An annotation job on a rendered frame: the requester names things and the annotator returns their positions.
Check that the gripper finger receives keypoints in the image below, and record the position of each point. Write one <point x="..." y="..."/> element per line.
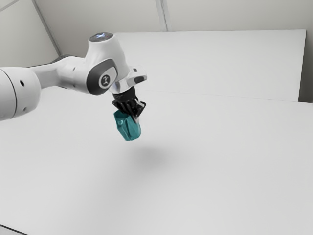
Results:
<point x="137" y="119"/>

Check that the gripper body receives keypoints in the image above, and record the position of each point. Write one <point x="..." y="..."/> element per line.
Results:
<point x="124" y="99"/>

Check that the teal faceted mug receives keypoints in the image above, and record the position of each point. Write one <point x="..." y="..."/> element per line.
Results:
<point x="128" y="127"/>

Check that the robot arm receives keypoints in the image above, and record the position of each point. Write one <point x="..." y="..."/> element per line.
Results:
<point x="73" y="71"/>

